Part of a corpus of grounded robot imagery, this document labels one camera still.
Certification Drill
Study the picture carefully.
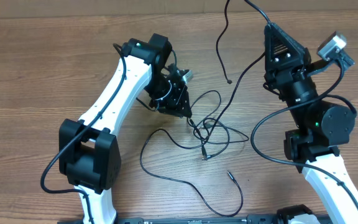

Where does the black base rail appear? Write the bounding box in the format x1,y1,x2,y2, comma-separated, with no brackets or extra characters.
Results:
57,203,332,224

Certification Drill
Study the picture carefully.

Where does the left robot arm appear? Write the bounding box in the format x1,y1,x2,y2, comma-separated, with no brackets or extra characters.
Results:
58,34,192,223

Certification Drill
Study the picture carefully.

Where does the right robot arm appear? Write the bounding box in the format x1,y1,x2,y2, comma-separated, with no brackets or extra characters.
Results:
264,22,358,223

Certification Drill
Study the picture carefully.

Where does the thin black usb cable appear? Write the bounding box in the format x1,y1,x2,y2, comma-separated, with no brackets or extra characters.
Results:
139,127,245,218

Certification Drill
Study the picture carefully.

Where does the black right camera cable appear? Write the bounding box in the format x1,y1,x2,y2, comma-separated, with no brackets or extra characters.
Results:
249,58,358,224

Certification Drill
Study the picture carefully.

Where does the thick black usb cable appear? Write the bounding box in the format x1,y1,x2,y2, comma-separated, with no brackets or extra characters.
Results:
191,0,273,150

